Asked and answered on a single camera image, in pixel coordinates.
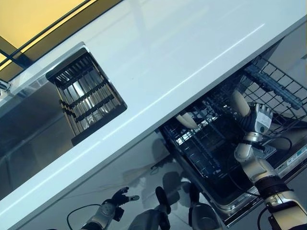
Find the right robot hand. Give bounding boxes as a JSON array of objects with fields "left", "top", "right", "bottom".
[{"left": 236, "top": 102, "right": 274, "bottom": 135}]

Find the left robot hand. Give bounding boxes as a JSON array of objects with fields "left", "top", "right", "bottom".
[{"left": 109, "top": 186, "right": 140, "bottom": 208}]

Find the beige ceramic plate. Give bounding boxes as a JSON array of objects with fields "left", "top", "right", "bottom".
[
  {"left": 176, "top": 114, "right": 200, "bottom": 129},
  {"left": 230, "top": 90, "right": 251, "bottom": 118}
]

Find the black dishwasher door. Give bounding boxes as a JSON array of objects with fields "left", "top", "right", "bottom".
[{"left": 167, "top": 134, "right": 307, "bottom": 228}]

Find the left silver robot leg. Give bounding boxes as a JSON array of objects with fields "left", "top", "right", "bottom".
[{"left": 128, "top": 208, "right": 171, "bottom": 230}]

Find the left black robot foot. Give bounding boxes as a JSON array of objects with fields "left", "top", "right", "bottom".
[{"left": 155, "top": 186, "right": 172, "bottom": 230}]

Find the black robot foot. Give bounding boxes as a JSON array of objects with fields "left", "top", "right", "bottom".
[
  {"left": 188, "top": 183, "right": 201, "bottom": 227},
  {"left": 155, "top": 186, "right": 172, "bottom": 230}
]

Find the white cabinet front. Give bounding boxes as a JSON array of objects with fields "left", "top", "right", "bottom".
[{"left": 0, "top": 129, "right": 192, "bottom": 230}]

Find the right black robot foot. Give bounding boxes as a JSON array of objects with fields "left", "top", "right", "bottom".
[{"left": 188, "top": 183, "right": 201, "bottom": 227}]

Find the black sink drain rack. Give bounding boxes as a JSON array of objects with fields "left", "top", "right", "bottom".
[{"left": 45, "top": 47, "right": 128, "bottom": 146}]

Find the stainless steel sink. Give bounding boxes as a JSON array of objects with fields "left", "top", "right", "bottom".
[{"left": 0, "top": 42, "right": 128, "bottom": 185}]

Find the chrome gooseneck faucet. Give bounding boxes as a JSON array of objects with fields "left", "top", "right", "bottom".
[{"left": 0, "top": 80, "right": 12, "bottom": 96}]

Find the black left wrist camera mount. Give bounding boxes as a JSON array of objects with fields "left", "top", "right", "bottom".
[{"left": 112, "top": 207, "right": 125, "bottom": 222}]

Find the shallow black wire dishwasher rack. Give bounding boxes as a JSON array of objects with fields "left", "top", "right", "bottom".
[{"left": 239, "top": 56, "right": 307, "bottom": 135}]

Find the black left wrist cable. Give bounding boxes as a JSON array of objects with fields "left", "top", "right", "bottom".
[{"left": 66, "top": 203, "right": 101, "bottom": 230}]

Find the deep black wire dishwasher rack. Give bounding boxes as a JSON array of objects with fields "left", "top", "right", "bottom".
[{"left": 160, "top": 93, "right": 252, "bottom": 179}]

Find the yellow window with dark frame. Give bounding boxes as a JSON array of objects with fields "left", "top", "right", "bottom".
[{"left": 0, "top": 0, "right": 125, "bottom": 82}]

